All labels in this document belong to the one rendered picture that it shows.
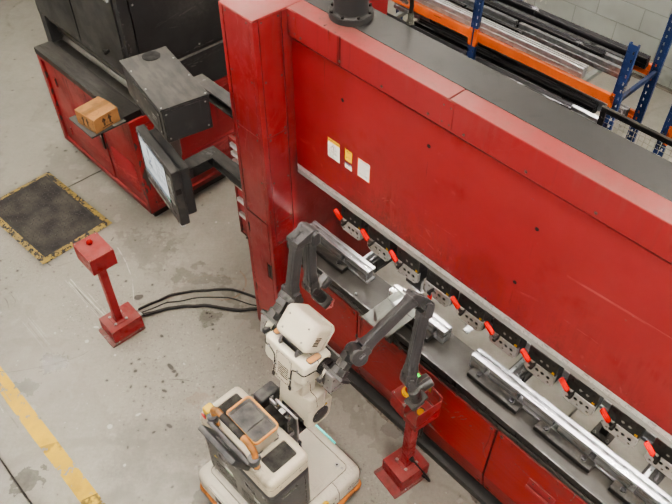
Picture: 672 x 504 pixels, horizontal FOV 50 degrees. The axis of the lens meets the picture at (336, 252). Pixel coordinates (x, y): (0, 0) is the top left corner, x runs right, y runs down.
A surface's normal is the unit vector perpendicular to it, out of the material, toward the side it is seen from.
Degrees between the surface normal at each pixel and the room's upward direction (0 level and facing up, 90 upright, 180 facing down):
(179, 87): 0
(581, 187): 90
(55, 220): 0
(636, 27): 90
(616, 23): 90
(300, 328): 48
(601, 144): 0
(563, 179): 90
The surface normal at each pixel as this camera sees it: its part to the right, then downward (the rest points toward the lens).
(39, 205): 0.00, -0.69
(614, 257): -0.74, 0.49
